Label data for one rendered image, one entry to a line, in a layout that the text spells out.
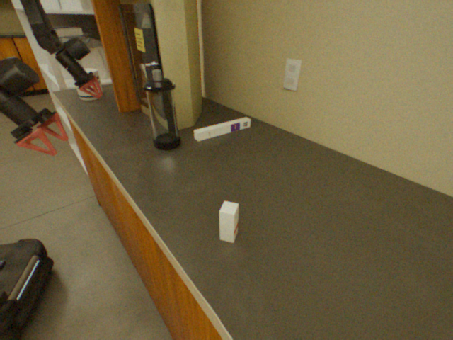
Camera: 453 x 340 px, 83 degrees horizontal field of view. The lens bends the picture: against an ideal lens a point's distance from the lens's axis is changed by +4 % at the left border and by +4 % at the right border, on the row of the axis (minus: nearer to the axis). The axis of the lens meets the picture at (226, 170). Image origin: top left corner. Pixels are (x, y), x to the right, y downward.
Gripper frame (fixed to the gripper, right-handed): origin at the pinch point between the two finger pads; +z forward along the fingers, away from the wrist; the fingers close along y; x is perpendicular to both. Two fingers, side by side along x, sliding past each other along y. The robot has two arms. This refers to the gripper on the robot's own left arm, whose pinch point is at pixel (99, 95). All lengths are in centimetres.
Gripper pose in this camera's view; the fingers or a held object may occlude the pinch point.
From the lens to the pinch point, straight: 132.3
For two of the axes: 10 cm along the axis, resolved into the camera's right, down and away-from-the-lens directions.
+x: -8.4, 5.2, 1.3
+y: -2.0, -5.2, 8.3
